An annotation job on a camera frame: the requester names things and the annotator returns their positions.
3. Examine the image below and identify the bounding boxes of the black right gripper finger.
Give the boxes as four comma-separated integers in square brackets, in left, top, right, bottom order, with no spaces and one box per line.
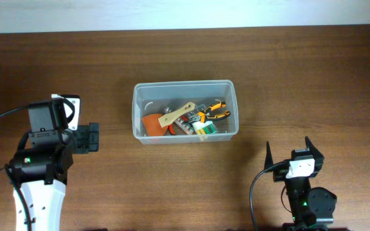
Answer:
[264,141,274,173]
[305,136,322,160]

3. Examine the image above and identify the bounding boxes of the red scraper with wooden handle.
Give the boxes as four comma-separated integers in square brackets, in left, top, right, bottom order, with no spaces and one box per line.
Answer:
[142,102,196,137]

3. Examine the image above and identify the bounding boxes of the clear case of coloured plugs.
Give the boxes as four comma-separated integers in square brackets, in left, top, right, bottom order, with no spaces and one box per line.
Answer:
[186,104,219,142]

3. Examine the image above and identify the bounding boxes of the orange black needle nose pliers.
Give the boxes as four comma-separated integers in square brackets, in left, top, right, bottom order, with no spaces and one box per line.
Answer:
[186,101,231,124]

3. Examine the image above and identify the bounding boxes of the red handled small pliers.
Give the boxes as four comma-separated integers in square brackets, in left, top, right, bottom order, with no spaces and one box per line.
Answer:
[168,116,189,135]

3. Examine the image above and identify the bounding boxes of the orange socket bit rail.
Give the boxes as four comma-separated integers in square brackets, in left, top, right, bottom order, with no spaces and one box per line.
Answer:
[168,116,194,135]

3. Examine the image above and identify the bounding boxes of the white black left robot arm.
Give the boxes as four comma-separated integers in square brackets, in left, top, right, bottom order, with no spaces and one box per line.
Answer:
[5,94,100,230]

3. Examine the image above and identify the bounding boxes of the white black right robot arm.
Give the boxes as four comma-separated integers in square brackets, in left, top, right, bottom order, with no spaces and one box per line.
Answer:
[264,137,337,231]

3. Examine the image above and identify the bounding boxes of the clear plastic storage container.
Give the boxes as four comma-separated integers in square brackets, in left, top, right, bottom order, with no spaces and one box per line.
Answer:
[132,80,239,144]

